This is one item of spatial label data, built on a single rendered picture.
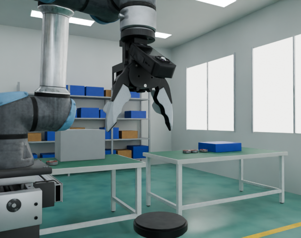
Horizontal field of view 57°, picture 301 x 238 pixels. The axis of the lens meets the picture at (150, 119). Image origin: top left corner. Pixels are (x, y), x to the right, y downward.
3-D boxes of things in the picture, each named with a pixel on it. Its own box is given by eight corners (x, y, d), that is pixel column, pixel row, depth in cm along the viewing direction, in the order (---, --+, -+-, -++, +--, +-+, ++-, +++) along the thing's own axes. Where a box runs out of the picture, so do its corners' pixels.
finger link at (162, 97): (167, 122, 64) (147, 88, 61) (183, 122, 59) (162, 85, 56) (158, 130, 63) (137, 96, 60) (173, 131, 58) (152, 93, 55)
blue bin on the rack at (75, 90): (62, 96, 643) (62, 87, 643) (80, 97, 661) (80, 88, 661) (65, 95, 605) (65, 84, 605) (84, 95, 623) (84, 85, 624)
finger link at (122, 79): (121, 111, 53) (142, 77, 56) (124, 111, 52) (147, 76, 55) (102, 97, 51) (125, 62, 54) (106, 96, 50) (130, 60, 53)
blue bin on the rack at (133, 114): (124, 118, 713) (124, 111, 713) (139, 118, 733) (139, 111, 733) (131, 118, 676) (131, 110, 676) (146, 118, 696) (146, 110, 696)
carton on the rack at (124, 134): (116, 138, 703) (116, 130, 703) (131, 137, 722) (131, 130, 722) (121, 138, 667) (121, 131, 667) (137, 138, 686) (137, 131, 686)
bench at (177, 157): (142, 205, 389) (142, 152, 390) (241, 190, 477) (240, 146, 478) (177, 226, 309) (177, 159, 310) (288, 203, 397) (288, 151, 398)
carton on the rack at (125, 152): (112, 157, 697) (112, 149, 698) (125, 157, 713) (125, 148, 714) (117, 159, 662) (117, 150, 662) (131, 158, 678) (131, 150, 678)
